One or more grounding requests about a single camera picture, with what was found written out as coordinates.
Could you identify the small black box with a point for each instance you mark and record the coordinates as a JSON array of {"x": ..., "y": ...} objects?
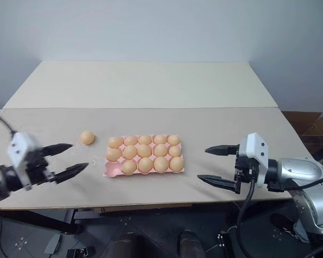
[{"x": 222, "y": 244}]

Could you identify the pink plastic egg carton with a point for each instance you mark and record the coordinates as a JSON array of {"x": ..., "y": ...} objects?
[{"x": 111, "y": 170}]

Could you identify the dark rounded shape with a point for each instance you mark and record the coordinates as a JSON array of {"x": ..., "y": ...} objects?
[
  {"x": 132, "y": 246},
  {"x": 189, "y": 243}
]

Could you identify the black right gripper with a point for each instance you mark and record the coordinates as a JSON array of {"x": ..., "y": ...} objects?
[{"x": 245, "y": 169}]

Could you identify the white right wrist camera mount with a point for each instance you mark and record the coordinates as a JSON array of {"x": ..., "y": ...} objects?
[{"x": 255, "y": 146}]

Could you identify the brown cardboard box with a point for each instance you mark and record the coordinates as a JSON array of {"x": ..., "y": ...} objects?
[{"x": 309, "y": 123}]

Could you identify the grey metal bracket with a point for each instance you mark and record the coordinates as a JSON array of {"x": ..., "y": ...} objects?
[{"x": 52, "y": 243}]

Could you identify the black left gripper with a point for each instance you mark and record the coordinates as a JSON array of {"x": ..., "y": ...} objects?
[{"x": 39, "y": 168}]

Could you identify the black table frame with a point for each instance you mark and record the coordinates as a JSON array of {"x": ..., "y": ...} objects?
[{"x": 43, "y": 219}]

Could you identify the tan egg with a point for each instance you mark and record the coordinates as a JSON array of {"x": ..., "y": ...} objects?
[
  {"x": 174, "y": 151},
  {"x": 113, "y": 154},
  {"x": 115, "y": 142},
  {"x": 87, "y": 137},
  {"x": 160, "y": 139},
  {"x": 160, "y": 150},
  {"x": 173, "y": 139},
  {"x": 130, "y": 152},
  {"x": 130, "y": 140},
  {"x": 144, "y": 139},
  {"x": 176, "y": 163},
  {"x": 144, "y": 150},
  {"x": 161, "y": 164},
  {"x": 145, "y": 164},
  {"x": 129, "y": 166}
]

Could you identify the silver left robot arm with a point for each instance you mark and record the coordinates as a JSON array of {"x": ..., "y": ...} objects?
[{"x": 0, "y": 182}]

